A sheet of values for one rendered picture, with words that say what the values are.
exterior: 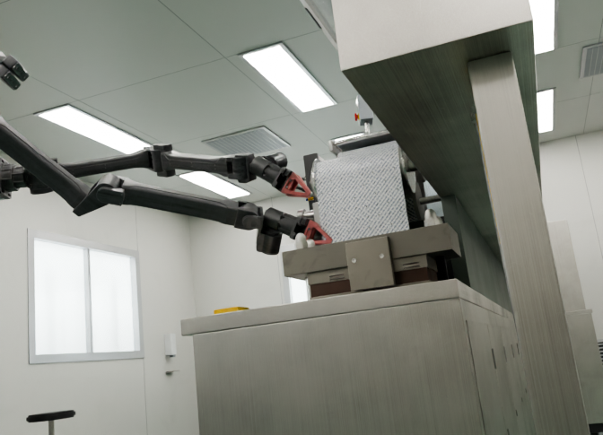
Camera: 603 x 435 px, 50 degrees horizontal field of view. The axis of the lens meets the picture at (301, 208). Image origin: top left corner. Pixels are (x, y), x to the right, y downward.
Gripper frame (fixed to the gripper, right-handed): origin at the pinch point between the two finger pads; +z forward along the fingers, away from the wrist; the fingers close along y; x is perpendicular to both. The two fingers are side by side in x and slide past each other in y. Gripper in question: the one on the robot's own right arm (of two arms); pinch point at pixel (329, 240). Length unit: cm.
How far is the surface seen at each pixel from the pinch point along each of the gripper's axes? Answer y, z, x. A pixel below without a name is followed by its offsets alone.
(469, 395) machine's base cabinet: 26, 49, -19
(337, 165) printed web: -0.5, -5.9, 20.0
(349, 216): 0.3, 2.9, 7.9
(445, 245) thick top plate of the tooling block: 20.2, 32.6, 8.2
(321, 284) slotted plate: 18.8, 8.8, -10.5
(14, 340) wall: -260, -314, -167
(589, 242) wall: -556, 68, 101
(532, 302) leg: 77, 55, 1
